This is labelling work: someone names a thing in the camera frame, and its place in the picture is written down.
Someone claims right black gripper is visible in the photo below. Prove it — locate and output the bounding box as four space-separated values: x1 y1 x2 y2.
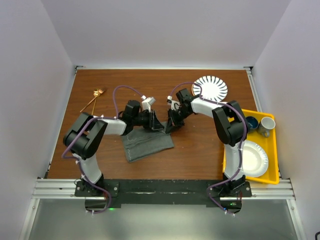
166 107 192 134

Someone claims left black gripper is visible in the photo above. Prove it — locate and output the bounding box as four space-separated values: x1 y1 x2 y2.
132 109 164 130

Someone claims grey cloth napkin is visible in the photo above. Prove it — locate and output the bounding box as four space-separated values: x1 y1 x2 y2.
121 121 175 163

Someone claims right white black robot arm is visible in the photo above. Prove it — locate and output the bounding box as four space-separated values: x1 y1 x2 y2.
165 88 249 197

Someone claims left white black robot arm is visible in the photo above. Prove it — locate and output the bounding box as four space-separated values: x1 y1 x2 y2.
62 98 165 198

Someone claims striped blue white plate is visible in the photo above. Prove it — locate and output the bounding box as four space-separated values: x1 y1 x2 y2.
191 75 228 102

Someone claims gold fork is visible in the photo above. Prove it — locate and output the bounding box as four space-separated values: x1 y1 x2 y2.
91 87 108 115

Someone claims gold spoon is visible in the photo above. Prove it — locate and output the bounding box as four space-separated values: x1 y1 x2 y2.
80 89 101 112

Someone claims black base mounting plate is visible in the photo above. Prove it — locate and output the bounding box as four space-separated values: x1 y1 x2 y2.
74 179 252 214

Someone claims dark blue mug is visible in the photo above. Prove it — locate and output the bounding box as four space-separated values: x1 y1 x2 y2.
246 116 259 132

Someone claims white paper plate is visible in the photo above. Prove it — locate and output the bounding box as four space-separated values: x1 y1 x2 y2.
242 140 269 178

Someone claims white grey mug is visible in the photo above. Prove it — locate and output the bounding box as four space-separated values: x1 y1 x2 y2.
257 116 276 138

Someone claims yellow plastic tray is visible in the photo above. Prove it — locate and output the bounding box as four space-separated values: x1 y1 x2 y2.
222 108 280 185

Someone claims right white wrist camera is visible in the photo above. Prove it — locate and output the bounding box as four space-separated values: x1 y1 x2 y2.
166 95 180 111

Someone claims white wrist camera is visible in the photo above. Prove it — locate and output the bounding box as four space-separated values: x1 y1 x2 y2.
166 95 180 111
141 95 156 112

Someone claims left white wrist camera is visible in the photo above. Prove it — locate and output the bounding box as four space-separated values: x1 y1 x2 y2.
141 95 156 112

